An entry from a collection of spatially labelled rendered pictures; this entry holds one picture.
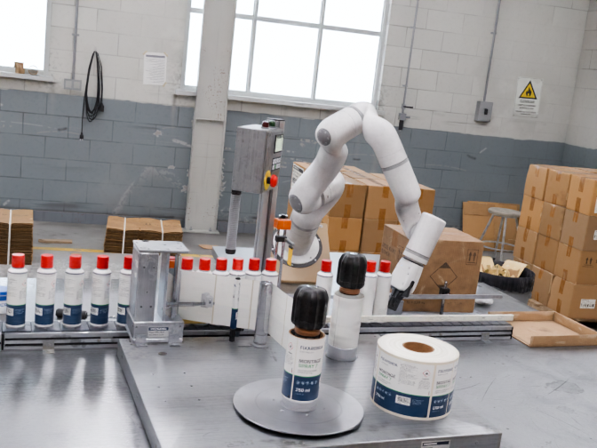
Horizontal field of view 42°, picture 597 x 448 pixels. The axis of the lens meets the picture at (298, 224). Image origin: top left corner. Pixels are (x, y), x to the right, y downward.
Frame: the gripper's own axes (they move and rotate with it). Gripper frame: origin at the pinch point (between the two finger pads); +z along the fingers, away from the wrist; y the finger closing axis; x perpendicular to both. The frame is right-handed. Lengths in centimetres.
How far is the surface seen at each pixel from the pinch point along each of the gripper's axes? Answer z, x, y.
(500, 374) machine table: 3.7, 23.0, 34.2
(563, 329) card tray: -15, 73, -3
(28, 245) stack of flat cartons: 108, -64, -387
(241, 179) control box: -17, -65, -3
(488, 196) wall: -92, 366, -492
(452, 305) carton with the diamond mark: -5.7, 34.9, -18.1
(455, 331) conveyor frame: 0.1, 23.4, 4.9
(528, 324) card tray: -11, 62, -8
